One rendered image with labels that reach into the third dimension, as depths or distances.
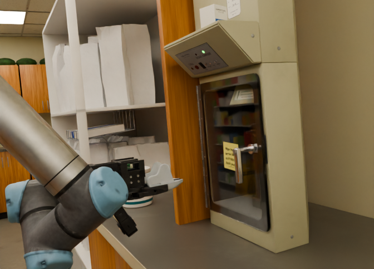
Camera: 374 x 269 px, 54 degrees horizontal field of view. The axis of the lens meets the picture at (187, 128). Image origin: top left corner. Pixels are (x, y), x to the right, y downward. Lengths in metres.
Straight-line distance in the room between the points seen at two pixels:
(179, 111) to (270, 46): 0.40
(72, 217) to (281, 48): 0.63
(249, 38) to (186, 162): 0.50
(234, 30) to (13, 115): 0.52
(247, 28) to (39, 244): 0.63
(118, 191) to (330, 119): 0.91
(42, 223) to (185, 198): 0.64
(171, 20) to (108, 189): 0.75
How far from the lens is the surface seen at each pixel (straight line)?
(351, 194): 1.36
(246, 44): 0.91
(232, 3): 1.04
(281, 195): 0.97
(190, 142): 1.23
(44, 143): 0.63
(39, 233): 0.69
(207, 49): 0.98
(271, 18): 0.97
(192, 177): 1.24
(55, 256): 0.68
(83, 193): 0.62
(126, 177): 0.78
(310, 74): 1.42
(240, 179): 0.94
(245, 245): 1.05
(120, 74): 2.09
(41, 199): 0.74
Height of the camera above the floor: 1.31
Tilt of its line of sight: 3 degrees down
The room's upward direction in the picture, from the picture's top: 5 degrees counter-clockwise
